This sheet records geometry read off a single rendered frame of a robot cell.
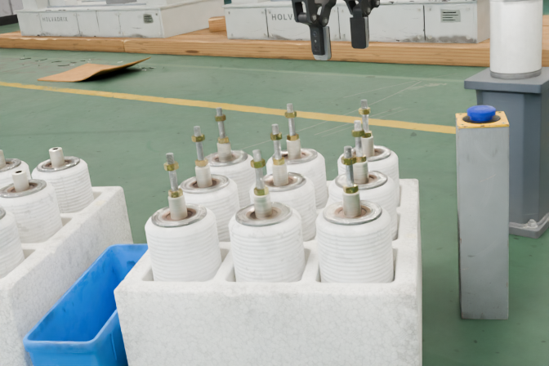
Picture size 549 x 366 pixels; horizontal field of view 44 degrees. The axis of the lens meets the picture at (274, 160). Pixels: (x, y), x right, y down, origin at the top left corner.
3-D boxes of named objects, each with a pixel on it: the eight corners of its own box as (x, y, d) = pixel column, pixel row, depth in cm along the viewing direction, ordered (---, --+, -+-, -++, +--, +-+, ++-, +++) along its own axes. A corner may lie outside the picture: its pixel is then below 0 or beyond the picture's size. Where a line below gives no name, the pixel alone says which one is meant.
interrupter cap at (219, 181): (204, 198, 98) (203, 194, 98) (170, 190, 103) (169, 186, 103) (240, 182, 104) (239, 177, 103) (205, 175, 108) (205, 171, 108)
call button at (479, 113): (466, 118, 102) (466, 105, 101) (494, 117, 101) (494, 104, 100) (467, 126, 98) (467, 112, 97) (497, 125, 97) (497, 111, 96)
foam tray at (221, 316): (214, 270, 131) (201, 183, 125) (421, 271, 122) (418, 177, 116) (135, 404, 95) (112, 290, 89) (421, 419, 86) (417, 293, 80)
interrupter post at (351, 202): (357, 220, 86) (355, 195, 85) (340, 217, 87) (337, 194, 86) (364, 212, 88) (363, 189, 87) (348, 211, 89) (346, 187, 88)
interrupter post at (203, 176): (205, 190, 102) (202, 169, 101) (194, 188, 103) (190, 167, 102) (216, 185, 103) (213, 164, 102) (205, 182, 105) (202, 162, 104)
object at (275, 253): (290, 360, 89) (276, 234, 83) (229, 344, 94) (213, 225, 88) (323, 323, 97) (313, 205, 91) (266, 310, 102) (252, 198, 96)
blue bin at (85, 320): (122, 304, 122) (109, 243, 118) (180, 305, 120) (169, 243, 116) (36, 417, 94) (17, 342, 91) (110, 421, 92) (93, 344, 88)
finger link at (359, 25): (363, 17, 81) (365, 49, 82) (367, 16, 81) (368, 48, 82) (349, 17, 82) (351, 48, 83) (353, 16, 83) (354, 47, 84)
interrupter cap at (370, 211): (368, 231, 82) (367, 225, 82) (312, 223, 86) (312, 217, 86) (391, 207, 88) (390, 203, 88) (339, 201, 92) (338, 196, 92)
